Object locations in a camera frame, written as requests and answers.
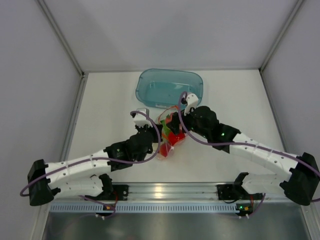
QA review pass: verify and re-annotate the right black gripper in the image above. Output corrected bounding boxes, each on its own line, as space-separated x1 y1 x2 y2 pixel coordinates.
168 103 211 139

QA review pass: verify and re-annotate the red fake pepper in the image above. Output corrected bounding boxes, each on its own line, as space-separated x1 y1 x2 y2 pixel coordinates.
168 132 186 146

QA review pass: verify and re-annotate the teal plastic bin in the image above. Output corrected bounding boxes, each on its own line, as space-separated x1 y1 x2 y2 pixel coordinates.
135 68 204 109

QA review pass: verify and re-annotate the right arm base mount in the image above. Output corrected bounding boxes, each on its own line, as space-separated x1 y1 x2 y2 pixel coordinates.
216 184 240 202

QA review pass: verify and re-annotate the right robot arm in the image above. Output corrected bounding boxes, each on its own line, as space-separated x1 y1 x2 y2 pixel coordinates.
167 106 320 206

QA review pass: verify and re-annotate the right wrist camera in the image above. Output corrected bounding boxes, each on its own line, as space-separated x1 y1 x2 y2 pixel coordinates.
181 92 199 116

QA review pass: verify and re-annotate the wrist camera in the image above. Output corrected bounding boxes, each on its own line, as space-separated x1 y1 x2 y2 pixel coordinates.
181 92 199 116
130 108 152 128

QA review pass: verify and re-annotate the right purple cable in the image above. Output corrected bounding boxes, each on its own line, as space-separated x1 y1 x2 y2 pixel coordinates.
178 91 320 202

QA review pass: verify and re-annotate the purple cable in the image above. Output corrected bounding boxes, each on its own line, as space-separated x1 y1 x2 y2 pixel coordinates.
178 91 320 202
19 111 162 198

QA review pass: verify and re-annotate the aluminium mounting rail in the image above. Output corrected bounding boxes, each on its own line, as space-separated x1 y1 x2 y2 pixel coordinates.
99 181 288 201

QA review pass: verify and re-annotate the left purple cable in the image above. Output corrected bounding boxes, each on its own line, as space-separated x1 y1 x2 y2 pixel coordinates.
19 111 162 198

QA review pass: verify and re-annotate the green fake vegetable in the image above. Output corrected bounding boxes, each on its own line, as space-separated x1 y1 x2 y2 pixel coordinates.
160 119 171 137

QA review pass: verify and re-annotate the clear zip top bag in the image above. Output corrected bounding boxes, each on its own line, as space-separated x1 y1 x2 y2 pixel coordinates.
156 105 187 160

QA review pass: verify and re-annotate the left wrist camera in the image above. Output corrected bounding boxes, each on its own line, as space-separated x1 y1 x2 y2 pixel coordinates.
130 108 152 128

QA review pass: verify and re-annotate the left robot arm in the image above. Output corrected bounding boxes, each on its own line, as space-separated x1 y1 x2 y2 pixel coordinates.
26 124 163 207

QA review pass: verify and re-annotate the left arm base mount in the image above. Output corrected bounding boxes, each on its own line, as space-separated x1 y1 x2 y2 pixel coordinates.
109 184 129 201

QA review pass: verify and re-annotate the slotted cable duct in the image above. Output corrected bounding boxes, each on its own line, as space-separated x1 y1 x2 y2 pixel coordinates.
49 202 249 213

